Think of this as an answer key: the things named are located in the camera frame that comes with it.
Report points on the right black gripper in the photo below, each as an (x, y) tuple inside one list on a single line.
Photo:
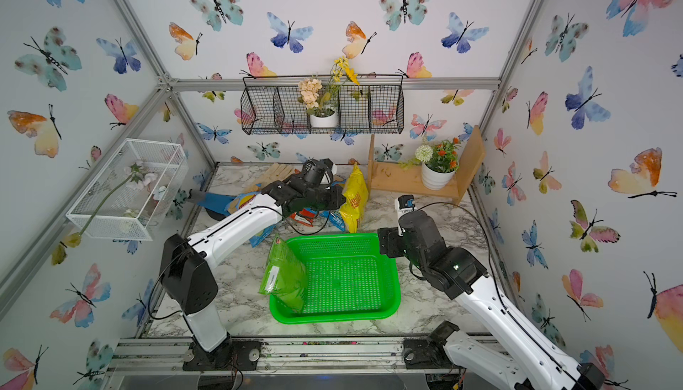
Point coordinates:
[(389, 240)]

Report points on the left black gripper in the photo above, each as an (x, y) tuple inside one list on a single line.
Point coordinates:
[(334, 203)]

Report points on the yellow chip bag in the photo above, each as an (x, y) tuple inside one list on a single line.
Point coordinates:
[(356, 194)]

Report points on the blue lime chip bag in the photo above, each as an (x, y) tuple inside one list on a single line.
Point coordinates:
[(257, 216)]

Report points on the green chip bag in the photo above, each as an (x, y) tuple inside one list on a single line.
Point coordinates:
[(285, 276)]

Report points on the blue tomato chip bag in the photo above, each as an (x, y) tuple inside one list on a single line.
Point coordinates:
[(334, 218)]

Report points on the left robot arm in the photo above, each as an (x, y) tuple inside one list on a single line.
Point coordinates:
[(186, 270)]

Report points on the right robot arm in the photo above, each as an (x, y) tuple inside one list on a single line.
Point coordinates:
[(529, 360)]

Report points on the green plastic basket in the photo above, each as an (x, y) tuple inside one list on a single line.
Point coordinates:
[(349, 280)]

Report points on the red chip bag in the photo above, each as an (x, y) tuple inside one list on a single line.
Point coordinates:
[(305, 217)]

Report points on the beige work glove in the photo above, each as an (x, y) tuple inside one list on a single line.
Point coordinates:
[(276, 172)]

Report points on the white pot beige flowers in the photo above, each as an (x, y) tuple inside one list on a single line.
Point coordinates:
[(312, 96)]

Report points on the wooden corner shelf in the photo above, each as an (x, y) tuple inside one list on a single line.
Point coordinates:
[(391, 177)]

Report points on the white pot green plant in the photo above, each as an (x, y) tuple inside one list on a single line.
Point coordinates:
[(438, 162)]

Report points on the yellow artificial flower sprig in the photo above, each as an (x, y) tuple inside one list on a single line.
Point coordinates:
[(341, 74)]

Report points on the pink artificial flower stem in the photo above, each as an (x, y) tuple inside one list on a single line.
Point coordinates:
[(117, 204)]

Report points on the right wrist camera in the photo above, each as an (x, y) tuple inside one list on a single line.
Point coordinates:
[(404, 204)]

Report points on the black wire wall basket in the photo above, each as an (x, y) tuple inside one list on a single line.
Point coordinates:
[(270, 106)]

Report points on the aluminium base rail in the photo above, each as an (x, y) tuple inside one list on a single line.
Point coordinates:
[(316, 355)]

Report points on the white wire mesh box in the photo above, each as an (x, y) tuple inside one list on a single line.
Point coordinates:
[(169, 160)]

